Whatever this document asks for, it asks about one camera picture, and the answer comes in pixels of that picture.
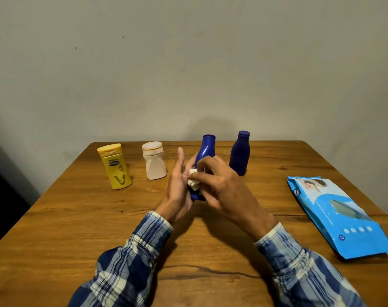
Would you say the person's right hand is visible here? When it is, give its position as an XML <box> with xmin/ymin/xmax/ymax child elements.
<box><xmin>188</xmin><ymin>155</ymin><xmax>279</xmax><ymax>242</ymax></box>

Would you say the person's left hand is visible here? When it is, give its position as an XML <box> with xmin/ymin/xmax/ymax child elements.
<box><xmin>154</xmin><ymin>147</ymin><xmax>198</xmax><ymax>226</ymax></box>

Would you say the white wet wipe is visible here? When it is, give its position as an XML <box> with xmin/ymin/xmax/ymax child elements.
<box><xmin>187</xmin><ymin>168</ymin><xmax>202</xmax><ymax>191</ymax></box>

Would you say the white bottle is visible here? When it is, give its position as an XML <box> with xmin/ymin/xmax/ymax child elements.
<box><xmin>141</xmin><ymin>141</ymin><xmax>167</xmax><ymax>181</ymax></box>

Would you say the dark blue bottle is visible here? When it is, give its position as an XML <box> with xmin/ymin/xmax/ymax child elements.
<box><xmin>190</xmin><ymin>134</ymin><xmax>217</xmax><ymax>202</ymax></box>
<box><xmin>228</xmin><ymin>130</ymin><xmax>251</xmax><ymax>177</ymax></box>

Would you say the yellow bottle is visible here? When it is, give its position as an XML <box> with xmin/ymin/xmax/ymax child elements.
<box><xmin>97</xmin><ymin>143</ymin><xmax>133</xmax><ymax>190</ymax></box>

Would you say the blue wet wipes pack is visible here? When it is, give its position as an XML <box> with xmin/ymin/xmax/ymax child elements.
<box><xmin>287</xmin><ymin>175</ymin><xmax>388</xmax><ymax>260</ymax></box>

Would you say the person's right forearm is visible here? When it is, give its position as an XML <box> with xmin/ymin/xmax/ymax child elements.
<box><xmin>254</xmin><ymin>222</ymin><xmax>367</xmax><ymax>307</ymax></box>

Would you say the person's left forearm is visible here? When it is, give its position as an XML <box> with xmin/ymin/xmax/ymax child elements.
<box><xmin>67</xmin><ymin>211</ymin><xmax>174</xmax><ymax>307</ymax></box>

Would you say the wooden table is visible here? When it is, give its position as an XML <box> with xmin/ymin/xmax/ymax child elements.
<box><xmin>0</xmin><ymin>140</ymin><xmax>388</xmax><ymax>307</ymax></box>

